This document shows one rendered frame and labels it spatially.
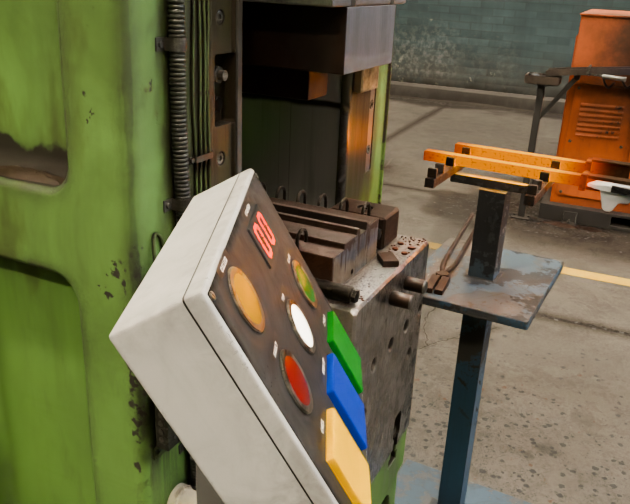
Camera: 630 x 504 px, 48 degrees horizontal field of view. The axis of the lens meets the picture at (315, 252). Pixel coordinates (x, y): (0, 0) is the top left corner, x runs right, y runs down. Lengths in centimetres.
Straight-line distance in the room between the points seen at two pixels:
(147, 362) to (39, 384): 75
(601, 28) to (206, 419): 426
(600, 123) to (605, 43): 46
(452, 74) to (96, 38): 817
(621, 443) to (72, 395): 190
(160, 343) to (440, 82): 856
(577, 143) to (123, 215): 400
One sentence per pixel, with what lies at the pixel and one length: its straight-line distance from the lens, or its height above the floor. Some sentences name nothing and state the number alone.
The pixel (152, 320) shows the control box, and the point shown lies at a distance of 52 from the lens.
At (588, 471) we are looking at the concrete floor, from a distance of 248.
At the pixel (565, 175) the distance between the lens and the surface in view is 161.
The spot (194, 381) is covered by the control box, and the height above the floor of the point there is 113.
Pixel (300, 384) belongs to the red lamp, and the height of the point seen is 109.
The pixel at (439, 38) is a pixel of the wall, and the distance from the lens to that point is 898.
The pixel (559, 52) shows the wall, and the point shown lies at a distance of 874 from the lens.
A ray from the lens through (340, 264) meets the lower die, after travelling 119.
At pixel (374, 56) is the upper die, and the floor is 129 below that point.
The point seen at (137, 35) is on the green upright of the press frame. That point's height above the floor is 133.
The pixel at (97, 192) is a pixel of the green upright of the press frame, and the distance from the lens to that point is 96.
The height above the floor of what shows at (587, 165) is 103.
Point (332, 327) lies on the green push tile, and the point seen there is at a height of 104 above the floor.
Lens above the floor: 141
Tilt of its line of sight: 21 degrees down
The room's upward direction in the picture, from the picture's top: 3 degrees clockwise
